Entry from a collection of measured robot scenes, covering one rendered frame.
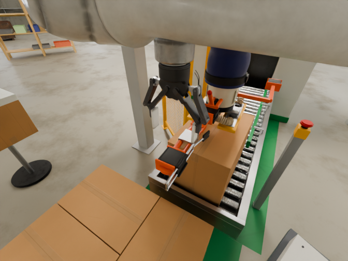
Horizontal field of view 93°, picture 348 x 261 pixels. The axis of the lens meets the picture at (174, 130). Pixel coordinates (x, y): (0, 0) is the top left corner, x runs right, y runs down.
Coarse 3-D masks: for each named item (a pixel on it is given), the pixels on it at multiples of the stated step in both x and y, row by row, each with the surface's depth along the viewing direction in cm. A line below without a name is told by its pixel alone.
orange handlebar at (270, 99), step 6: (270, 90) 101; (240, 96) 98; (246, 96) 96; (252, 96) 94; (258, 96) 94; (270, 96) 94; (270, 102) 92; (204, 126) 71; (180, 144) 64; (186, 144) 64; (186, 150) 60; (162, 168) 54; (168, 174) 53
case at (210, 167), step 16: (224, 112) 130; (208, 128) 114; (240, 128) 114; (208, 144) 101; (224, 144) 101; (240, 144) 101; (192, 160) 100; (208, 160) 92; (224, 160) 91; (192, 176) 108; (208, 176) 99; (224, 176) 92; (192, 192) 119; (208, 192) 108; (224, 192) 116
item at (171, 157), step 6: (168, 150) 58; (174, 150) 58; (180, 150) 58; (162, 156) 56; (168, 156) 56; (174, 156) 56; (180, 156) 56; (156, 162) 55; (162, 162) 54; (168, 162) 54; (174, 162) 54; (156, 168) 58; (168, 168) 54; (174, 168) 52
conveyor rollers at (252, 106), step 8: (240, 88) 263; (248, 88) 265; (256, 88) 261; (248, 104) 224; (256, 104) 221; (248, 112) 205; (256, 112) 207; (256, 128) 180; (248, 136) 170; (256, 136) 175; (248, 152) 151; (240, 160) 145; (248, 160) 144; (240, 168) 138; (248, 168) 137; (168, 176) 133; (240, 176) 132; (232, 184) 127; (240, 184) 125; (232, 192) 120; (224, 200) 115; (232, 200) 115
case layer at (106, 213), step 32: (96, 192) 120; (128, 192) 120; (32, 224) 103; (64, 224) 103; (96, 224) 103; (128, 224) 103; (160, 224) 103; (192, 224) 103; (0, 256) 90; (32, 256) 90; (64, 256) 90; (96, 256) 90; (128, 256) 90; (160, 256) 90; (192, 256) 90
